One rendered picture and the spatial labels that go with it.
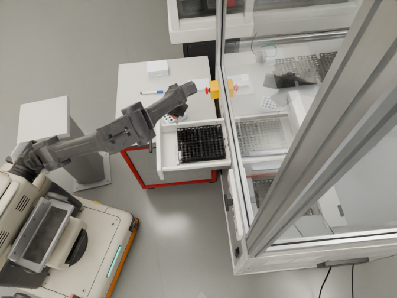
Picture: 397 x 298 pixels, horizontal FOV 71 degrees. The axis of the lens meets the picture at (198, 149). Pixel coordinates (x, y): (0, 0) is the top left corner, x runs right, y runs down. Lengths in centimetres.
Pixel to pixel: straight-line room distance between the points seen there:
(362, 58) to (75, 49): 328
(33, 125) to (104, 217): 71
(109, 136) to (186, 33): 126
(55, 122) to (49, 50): 185
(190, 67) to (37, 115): 96
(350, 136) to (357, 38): 9
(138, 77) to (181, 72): 27
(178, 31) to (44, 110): 94
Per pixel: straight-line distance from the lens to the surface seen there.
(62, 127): 177
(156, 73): 180
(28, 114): 194
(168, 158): 138
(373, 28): 28
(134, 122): 76
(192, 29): 188
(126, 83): 183
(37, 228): 123
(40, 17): 409
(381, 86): 26
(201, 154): 131
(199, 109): 162
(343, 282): 223
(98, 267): 191
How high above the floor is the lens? 206
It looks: 61 degrees down
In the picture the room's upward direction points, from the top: 5 degrees counter-clockwise
